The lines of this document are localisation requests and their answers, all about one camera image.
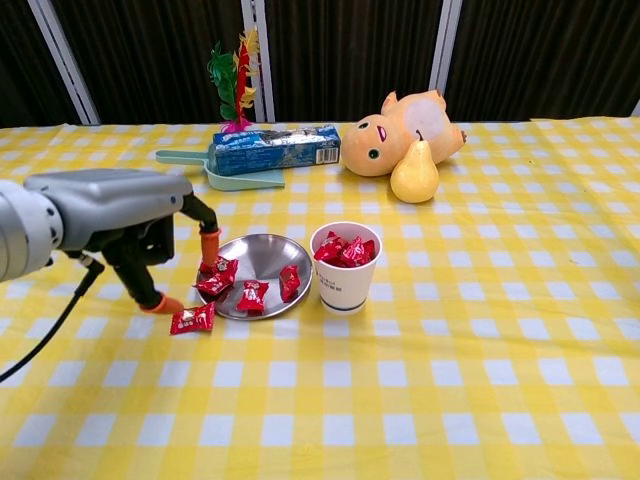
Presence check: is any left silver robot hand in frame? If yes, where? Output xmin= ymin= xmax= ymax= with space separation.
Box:
xmin=23 ymin=168 xmax=222 ymax=316

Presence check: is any red candy heap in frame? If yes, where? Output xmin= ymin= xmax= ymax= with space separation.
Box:
xmin=313 ymin=229 xmax=379 ymax=269

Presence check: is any silver metal plate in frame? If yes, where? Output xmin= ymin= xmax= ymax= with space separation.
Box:
xmin=196 ymin=233 xmax=315 ymax=321

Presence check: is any white paper cup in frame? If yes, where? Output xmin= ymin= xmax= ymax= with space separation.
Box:
xmin=309 ymin=221 xmax=384 ymax=316

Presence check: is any teal plastic scoop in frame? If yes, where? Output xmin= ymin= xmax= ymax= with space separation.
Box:
xmin=154 ymin=148 xmax=286 ymax=193

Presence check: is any black pleated curtain panel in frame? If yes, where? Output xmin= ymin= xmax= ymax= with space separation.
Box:
xmin=264 ymin=0 xmax=446 ymax=124
xmin=49 ymin=0 xmax=251 ymax=124
xmin=447 ymin=0 xmax=640 ymax=121
xmin=0 ymin=0 xmax=94 ymax=129

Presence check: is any colourful feather shuttlecock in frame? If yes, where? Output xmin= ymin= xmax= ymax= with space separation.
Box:
xmin=207 ymin=27 xmax=261 ymax=135

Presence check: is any blue cookie package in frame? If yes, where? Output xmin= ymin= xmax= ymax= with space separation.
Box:
xmin=207 ymin=123 xmax=343 ymax=177

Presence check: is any orange plush chick toy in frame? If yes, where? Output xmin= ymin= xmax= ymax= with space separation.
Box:
xmin=341 ymin=89 xmax=469 ymax=177

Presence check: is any yellow pear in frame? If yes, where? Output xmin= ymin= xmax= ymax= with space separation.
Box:
xmin=389 ymin=130 xmax=440 ymax=205

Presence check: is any yellow white checkered tablecloth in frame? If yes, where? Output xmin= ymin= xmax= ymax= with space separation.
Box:
xmin=0 ymin=117 xmax=640 ymax=480

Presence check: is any black left hand cable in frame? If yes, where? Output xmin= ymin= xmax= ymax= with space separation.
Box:
xmin=0 ymin=248 xmax=106 ymax=384

